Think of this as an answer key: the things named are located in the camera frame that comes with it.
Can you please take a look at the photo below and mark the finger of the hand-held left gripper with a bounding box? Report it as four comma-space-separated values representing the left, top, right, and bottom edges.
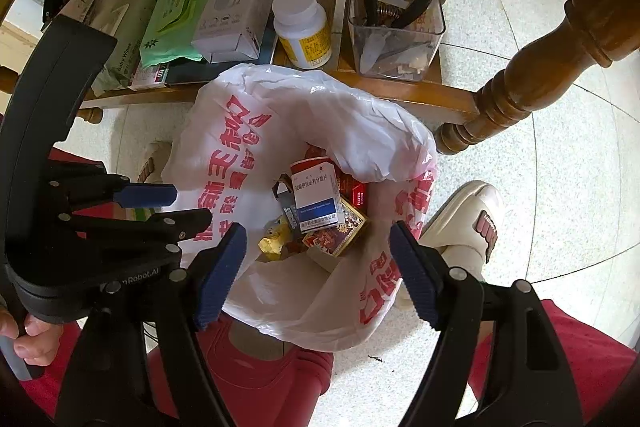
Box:
47, 174, 178, 211
57, 208, 213, 258

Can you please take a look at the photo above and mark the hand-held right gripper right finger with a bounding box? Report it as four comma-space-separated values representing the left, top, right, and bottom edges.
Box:
389, 221, 586, 427

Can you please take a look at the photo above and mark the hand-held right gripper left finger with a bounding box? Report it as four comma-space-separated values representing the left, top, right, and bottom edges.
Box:
55, 223, 248, 427

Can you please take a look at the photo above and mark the yellow wrapper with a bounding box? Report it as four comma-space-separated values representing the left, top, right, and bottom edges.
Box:
257, 219, 293, 260

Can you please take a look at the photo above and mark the gold red patterned box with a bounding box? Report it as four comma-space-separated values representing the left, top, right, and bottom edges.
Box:
301, 204, 370, 258

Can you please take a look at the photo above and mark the grey foil packet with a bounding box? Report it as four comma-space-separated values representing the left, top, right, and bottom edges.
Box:
271, 174, 301, 228

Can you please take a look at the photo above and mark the large blue white medicine box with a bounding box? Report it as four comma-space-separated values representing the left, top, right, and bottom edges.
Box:
290, 158, 346, 235

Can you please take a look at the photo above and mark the white red-printed plastic bag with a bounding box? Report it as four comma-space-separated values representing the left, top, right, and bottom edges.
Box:
160, 63, 440, 353

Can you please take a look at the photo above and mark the person's left hand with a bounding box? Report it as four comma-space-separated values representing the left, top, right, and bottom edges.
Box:
0, 307, 66, 368

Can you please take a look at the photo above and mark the person's right white slipper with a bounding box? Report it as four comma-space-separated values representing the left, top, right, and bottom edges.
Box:
419, 180, 506, 280

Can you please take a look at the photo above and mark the grey baby wipes pack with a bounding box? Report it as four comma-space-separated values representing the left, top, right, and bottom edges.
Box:
92, 0, 158, 95

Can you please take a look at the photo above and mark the white red flat box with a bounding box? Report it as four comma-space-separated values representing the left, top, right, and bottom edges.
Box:
129, 64, 168, 88

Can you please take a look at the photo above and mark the dark notebook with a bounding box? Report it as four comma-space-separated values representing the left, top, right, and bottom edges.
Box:
165, 22, 278, 86

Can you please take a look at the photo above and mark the green wet wipes pack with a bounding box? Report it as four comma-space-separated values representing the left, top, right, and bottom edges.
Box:
139, 0, 226, 68

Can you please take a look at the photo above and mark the person's right leg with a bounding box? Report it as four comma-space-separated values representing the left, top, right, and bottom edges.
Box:
467, 299, 640, 427

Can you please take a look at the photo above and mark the white yellow-label pill bottle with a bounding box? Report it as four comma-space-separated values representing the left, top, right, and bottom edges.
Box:
272, 0, 333, 70

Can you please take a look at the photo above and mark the clear plastic container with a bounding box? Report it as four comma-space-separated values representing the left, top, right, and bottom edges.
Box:
347, 0, 447, 82

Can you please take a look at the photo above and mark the wooden table with shelf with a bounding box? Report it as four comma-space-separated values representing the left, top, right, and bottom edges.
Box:
0, 0, 640, 158

